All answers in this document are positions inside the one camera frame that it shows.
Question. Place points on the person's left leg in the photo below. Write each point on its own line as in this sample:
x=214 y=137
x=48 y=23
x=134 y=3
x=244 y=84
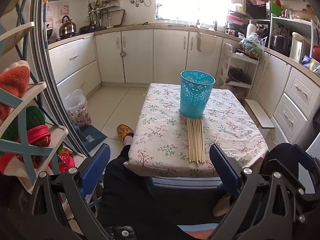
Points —
x=125 y=187

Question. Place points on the green knitted cloth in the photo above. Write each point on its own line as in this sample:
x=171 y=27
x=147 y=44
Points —
x=30 y=120

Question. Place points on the white hanging cabinet bin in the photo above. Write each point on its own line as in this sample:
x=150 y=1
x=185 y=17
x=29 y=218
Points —
x=206 y=43

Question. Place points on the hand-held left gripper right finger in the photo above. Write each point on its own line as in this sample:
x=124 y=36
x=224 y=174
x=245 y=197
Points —
x=225 y=166

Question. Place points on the white rack with blue braces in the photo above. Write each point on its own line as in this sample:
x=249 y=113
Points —
x=15 y=100

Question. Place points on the floral tablecloth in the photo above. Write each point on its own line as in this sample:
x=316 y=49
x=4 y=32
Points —
x=162 y=130

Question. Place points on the floral trash bin with bag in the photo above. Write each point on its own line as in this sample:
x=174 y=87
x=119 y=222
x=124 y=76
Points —
x=77 y=111

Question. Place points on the row of wooden chopsticks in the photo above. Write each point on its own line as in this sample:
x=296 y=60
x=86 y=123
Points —
x=196 y=142

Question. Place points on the red folded cloth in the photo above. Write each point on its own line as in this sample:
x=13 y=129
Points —
x=38 y=135

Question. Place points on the plastic bag of greens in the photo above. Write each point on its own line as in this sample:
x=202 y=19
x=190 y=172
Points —
x=251 y=44

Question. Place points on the green cutting board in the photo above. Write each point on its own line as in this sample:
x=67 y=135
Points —
x=276 y=9

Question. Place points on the white counter shelf rack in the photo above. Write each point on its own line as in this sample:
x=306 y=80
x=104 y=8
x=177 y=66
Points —
x=295 y=23

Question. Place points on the white thermos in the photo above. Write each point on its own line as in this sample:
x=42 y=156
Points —
x=251 y=28

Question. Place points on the grey sliding door frame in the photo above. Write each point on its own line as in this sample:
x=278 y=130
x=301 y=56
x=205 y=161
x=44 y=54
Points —
x=47 y=62

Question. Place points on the blue dustpan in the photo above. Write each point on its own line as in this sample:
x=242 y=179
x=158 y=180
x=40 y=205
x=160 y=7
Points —
x=92 y=136

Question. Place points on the black frying pan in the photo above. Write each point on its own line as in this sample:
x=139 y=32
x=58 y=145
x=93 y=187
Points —
x=90 y=28

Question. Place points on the wall utensil rack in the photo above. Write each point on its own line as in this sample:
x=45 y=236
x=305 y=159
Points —
x=102 y=6

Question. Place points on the cream corner base cabinet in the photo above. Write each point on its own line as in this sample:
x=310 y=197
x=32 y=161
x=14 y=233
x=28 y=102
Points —
x=140 y=55

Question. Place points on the white electric jug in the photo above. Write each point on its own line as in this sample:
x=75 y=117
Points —
x=297 y=47

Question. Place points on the red floral cloth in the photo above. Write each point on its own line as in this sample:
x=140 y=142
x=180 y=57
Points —
x=65 y=160

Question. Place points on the steel pot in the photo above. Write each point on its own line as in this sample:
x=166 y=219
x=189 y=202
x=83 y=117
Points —
x=279 y=43

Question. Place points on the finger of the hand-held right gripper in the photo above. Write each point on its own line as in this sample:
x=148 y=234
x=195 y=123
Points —
x=306 y=205
x=298 y=153

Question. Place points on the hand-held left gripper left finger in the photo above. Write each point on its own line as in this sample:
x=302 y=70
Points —
x=96 y=166

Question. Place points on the orange plush cloth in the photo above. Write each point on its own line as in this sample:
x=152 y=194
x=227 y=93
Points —
x=13 y=80

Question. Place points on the hanging cutting board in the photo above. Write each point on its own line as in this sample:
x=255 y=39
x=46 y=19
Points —
x=118 y=18

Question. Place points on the steel kettle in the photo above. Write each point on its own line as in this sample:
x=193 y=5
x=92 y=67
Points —
x=67 y=27

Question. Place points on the white step board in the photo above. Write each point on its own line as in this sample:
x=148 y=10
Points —
x=258 y=116

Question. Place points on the teal perforated plastic basket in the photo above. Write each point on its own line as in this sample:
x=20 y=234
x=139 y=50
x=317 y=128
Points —
x=197 y=97

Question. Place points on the microwave oven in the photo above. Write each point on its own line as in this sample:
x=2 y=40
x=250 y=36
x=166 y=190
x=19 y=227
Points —
x=256 y=8

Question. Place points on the dark wok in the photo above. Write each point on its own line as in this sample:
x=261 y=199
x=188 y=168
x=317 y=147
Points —
x=238 y=76

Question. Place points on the cream drawer base cabinet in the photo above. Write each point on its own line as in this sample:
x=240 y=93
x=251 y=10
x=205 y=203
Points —
x=292 y=97

